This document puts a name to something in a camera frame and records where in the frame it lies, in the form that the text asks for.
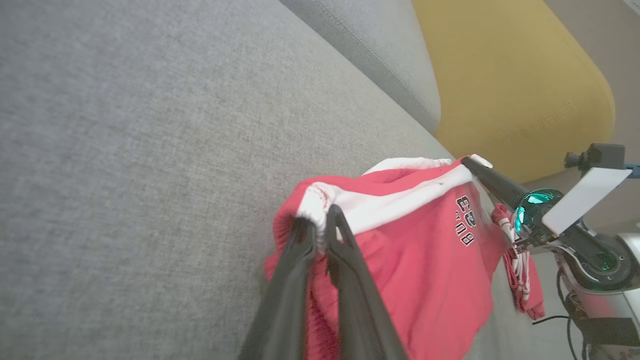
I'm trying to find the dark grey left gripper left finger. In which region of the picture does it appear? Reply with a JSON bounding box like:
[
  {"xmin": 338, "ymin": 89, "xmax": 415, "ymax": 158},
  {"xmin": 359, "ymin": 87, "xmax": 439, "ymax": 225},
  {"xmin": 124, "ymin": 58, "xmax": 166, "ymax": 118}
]
[{"xmin": 239, "ymin": 217, "xmax": 318, "ymax": 360}]

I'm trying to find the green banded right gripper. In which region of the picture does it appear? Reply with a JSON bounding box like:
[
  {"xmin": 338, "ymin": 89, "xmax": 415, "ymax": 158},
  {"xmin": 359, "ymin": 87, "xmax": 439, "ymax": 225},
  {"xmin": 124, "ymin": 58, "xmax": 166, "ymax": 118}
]
[{"xmin": 461, "ymin": 155, "xmax": 566, "ymax": 249}]

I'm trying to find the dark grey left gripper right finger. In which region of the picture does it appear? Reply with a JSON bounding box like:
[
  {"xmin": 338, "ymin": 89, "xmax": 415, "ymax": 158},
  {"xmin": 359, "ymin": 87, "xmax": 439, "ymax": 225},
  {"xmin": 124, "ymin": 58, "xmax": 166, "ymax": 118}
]
[{"xmin": 325, "ymin": 204, "xmax": 410, "ymax": 360}]

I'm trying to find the red shorts white waistband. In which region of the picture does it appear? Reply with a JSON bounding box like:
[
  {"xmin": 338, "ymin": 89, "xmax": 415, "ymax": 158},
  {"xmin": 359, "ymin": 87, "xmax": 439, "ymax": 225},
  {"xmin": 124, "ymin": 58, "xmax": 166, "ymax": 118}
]
[{"xmin": 263, "ymin": 154, "xmax": 517, "ymax": 360}]

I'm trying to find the wide yellow sofa backrest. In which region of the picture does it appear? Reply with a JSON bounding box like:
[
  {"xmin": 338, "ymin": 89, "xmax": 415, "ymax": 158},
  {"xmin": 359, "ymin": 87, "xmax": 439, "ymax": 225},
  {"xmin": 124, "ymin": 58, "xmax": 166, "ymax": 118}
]
[{"xmin": 411, "ymin": 0, "xmax": 616, "ymax": 184}]

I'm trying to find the long grey sofa seat cushion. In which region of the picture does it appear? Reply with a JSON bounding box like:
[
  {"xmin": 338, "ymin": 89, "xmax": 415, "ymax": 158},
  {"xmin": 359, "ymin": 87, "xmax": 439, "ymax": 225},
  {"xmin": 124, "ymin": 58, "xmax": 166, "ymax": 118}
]
[{"xmin": 278, "ymin": 0, "xmax": 442, "ymax": 135}]

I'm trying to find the large grey sofa chaise cushion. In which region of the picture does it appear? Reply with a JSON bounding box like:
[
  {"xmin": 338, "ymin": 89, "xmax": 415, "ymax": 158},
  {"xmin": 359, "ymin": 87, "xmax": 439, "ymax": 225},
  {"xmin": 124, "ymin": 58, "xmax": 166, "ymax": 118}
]
[{"xmin": 0, "ymin": 0, "xmax": 546, "ymax": 360}]

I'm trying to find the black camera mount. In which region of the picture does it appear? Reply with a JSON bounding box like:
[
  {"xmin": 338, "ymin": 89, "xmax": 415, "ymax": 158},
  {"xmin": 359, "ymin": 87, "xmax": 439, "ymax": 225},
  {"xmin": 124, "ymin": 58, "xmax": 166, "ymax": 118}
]
[{"xmin": 563, "ymin": 143, "xmax": 627, "ymax": 174}]

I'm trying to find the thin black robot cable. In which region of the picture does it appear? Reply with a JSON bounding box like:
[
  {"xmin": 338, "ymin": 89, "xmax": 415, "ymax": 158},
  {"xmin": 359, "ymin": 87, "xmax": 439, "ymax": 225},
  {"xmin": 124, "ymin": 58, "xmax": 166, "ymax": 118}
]
[{"xmin": 531, "ymin": 269, "xmax": 590, "ymax": 360}]

